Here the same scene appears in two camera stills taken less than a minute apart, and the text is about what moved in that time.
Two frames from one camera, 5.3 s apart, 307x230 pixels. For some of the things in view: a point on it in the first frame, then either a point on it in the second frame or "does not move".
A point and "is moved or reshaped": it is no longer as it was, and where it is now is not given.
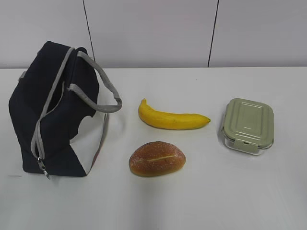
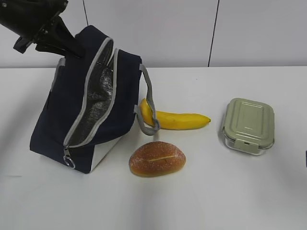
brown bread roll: x=157 y=158 does not move
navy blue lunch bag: x=59 y=104 is moved or reshaped
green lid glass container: x=248 y=126 does not move
